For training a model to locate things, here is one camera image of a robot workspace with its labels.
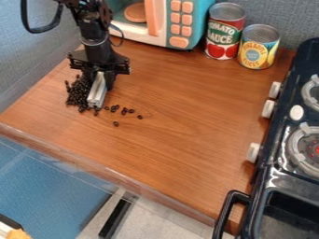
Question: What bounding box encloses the red tomato sauce can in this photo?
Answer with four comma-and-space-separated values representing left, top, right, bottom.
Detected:
202, 2, 247, 61

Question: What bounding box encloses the toy microwave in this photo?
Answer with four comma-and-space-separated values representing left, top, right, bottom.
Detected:
103, 0, 217, 51

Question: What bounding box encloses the yellow pineapple can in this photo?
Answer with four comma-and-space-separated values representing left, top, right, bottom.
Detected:
236, 23, 282, 71

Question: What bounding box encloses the grey metal bar tool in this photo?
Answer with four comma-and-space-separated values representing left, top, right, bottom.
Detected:
84, 71, 110, 109

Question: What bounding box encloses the pile of black bits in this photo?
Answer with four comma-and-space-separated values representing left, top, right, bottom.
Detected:
63, 74, 145, 128

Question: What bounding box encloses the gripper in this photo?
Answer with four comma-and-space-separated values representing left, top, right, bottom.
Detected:
65, 49, 132, 91

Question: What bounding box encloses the toy stove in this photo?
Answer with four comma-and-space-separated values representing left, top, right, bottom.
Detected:
210, 36, 319, 239

